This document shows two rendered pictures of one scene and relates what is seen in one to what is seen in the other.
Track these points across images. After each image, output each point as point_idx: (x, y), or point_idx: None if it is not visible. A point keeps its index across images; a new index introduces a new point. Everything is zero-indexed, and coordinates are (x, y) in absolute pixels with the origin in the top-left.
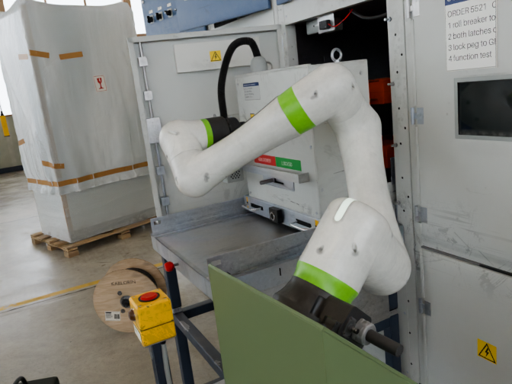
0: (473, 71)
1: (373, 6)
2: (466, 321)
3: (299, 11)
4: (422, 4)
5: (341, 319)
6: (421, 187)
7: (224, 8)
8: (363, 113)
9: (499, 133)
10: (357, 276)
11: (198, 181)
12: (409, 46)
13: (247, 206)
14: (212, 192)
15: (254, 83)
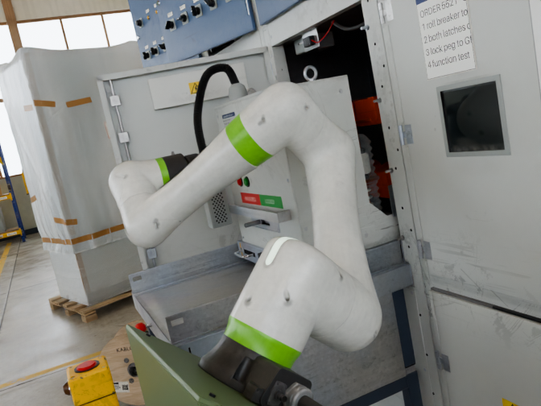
0: (454, 76)
1: (360, 15)
2: (488, 377)
3: (282, 29)
4: (394, 6)
5: (266, 385)
6: (421, 217)
7: (209, 35)
8: (326, 136)
9: (490, 147)
10: (293, 330)
11: (147, 229)
12: (390, 55)
13: (241, 253)
14: (205, 239)
15: (231, 113)
